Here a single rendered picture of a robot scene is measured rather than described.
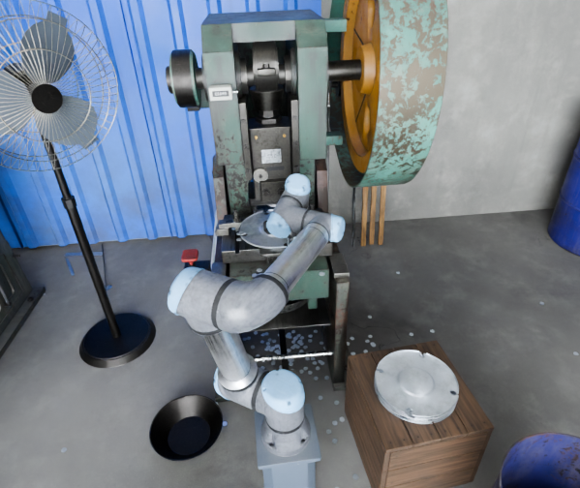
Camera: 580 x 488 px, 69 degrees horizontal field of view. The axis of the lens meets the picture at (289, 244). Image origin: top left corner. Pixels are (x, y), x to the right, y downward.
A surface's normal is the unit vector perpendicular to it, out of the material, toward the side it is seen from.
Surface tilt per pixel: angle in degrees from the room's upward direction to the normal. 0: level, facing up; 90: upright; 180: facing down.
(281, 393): 8
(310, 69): 90
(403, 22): 65
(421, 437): 0
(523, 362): 0
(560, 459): 88
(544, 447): 88
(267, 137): 90
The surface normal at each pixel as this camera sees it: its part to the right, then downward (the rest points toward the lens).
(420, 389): -0.04, -0.83
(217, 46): 0.04, -0.20
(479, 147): 0.08, 0.54
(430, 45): 0.07, 0.24
